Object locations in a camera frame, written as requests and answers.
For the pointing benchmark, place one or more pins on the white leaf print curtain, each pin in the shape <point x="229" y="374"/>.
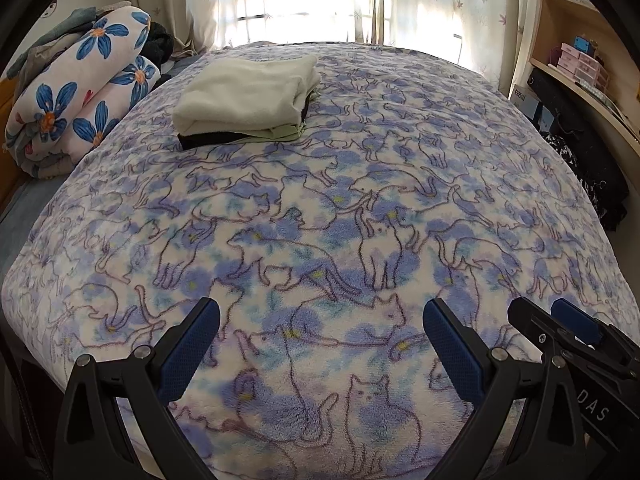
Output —
<point x="475" y="15"/>
<point x="200" y="5"/>

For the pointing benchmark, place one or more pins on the pink drawer boxes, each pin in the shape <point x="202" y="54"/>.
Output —
<point x="585" y="65"/>

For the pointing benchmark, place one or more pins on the wooden bookshelf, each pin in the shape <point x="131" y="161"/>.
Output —
<point x="570" y="20"/>

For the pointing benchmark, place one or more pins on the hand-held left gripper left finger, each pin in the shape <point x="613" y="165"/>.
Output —
<point x="187" y="350"/>

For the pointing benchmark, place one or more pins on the grey clothes pile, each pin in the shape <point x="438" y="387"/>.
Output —
<point x="55" y="40"/>

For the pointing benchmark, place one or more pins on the black printed hanging garment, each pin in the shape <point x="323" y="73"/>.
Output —
<point x="585" y="150"/>

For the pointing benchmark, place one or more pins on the grey blue bed sheet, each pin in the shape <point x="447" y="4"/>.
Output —
<point x="25" y="220"/>

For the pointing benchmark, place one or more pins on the rolled blue floral quilt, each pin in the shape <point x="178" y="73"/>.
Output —
<point x="60" y="110"/>

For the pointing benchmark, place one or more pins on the papers on shelf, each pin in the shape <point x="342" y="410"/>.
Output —
<point x="610" y="107"/>

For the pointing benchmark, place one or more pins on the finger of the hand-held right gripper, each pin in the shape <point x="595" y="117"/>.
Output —
<point x="575" y="315"/>
<point x="535" y="322"/>

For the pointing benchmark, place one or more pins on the wooden bed frame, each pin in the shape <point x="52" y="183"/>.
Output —
<point x="6" y="150"/>

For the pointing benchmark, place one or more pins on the green garment with black trim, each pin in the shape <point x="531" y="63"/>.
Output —
<point x="285" y="131"/>

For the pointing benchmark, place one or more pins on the white fleece cardigan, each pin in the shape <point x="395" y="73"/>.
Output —
<point x="240" y="90"/>

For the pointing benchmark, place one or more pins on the dark clothes pile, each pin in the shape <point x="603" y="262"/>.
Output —
<point x="159" y="45"/>

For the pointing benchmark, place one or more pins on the cat print fleece blanket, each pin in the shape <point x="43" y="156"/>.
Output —
<point x="320" y="240"/>

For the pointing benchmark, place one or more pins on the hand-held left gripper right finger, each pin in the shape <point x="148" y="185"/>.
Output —
<point x="452" y="347"/>

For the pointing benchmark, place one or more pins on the white cardboard box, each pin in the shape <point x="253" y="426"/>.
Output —
<point x="525" y="105"/>

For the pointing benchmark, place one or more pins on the black white patterned garment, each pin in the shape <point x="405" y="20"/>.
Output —
<point x="560" y="152"/>

